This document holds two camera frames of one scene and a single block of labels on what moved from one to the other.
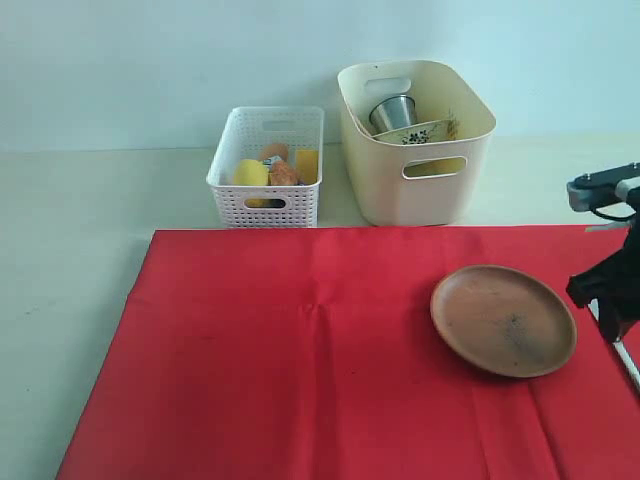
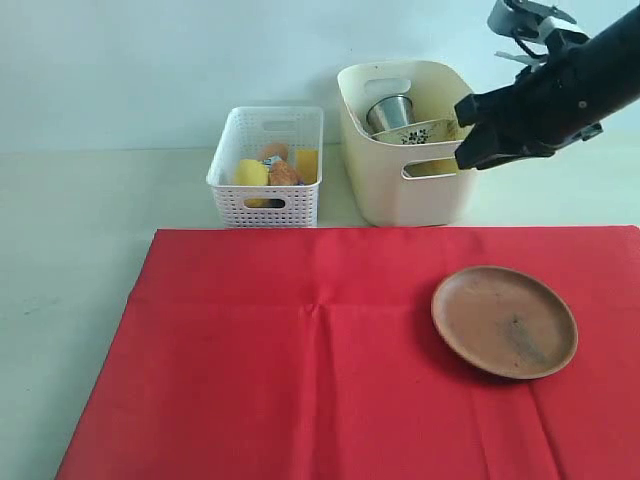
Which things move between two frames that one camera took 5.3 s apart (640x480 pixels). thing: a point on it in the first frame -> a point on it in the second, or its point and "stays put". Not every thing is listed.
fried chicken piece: x=282 y=175 stays put
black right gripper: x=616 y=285 -> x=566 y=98
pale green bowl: x=426 y=133 stays put
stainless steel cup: x=393 y=113 stays put
